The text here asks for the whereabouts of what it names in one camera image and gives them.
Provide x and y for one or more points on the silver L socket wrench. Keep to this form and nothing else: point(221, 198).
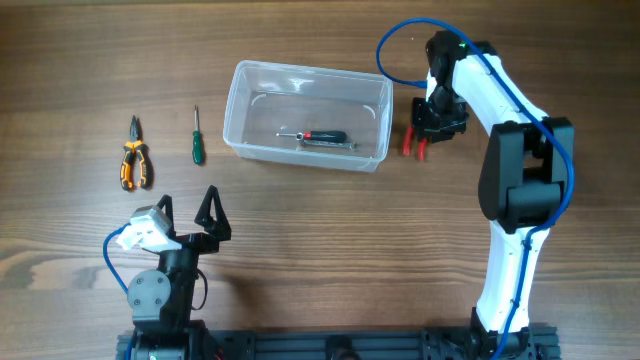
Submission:
point(347, 145)

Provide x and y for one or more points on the clear plastic container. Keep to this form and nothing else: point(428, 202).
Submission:
point(269, 98)

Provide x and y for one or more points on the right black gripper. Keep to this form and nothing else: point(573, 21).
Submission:
point(457, 124)

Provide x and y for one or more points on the black red screwdriver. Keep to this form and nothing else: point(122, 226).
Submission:
point(326, 136)

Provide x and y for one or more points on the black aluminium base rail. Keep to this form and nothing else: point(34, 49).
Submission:
point(340, 345)

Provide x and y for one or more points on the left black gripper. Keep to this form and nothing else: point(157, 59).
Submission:
point(219, 228)

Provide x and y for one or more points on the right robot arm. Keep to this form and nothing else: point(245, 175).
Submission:
point(523, 182)

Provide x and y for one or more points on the orange black pliers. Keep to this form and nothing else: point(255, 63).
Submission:
point(136, 151)

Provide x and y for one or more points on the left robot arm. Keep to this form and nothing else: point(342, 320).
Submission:
point(161, 299)

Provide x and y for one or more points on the green handled screwdriver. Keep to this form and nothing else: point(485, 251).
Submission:
point(197, 148)

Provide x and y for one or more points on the red handled wire cutters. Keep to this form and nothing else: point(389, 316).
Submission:
point(415, 133)

